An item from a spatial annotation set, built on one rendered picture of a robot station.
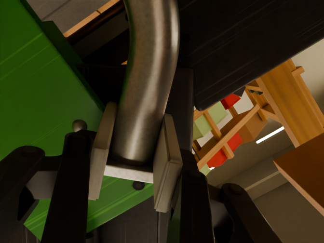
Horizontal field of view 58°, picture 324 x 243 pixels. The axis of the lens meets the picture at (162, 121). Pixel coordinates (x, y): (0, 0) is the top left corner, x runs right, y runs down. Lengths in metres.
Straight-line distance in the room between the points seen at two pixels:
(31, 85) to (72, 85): 0.03
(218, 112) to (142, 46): 3.61
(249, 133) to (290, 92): 3.19
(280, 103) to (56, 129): 0.86
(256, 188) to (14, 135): 7.60
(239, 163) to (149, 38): 9.54
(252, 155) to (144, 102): 9.53
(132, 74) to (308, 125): 0.91
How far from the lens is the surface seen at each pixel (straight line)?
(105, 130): 0.15
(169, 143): 0.16
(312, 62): 9.85
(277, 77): 1.01
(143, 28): 0.17
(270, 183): 7.79
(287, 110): 1.02
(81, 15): 0.89
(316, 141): 0.81
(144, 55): 0.17
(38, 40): 0.21
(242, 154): 9.62
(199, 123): 3.48
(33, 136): 0.23
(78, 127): 0.22
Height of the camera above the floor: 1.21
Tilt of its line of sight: 4 degrees up
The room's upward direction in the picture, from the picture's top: 148 degrees clockwise
